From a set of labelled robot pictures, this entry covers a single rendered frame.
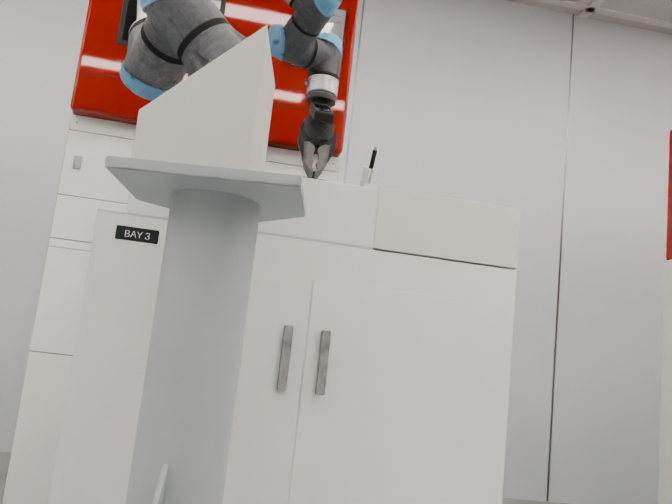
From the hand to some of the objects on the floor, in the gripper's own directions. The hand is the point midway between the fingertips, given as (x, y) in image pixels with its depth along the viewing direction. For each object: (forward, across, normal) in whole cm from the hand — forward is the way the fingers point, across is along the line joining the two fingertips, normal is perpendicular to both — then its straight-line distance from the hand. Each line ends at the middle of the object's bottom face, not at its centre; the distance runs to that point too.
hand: (313, 174), depth 184 cm
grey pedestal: (+98, +23, +45) cm, 110 cm away
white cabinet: (+98, -2, -27) cm, 102 cm away
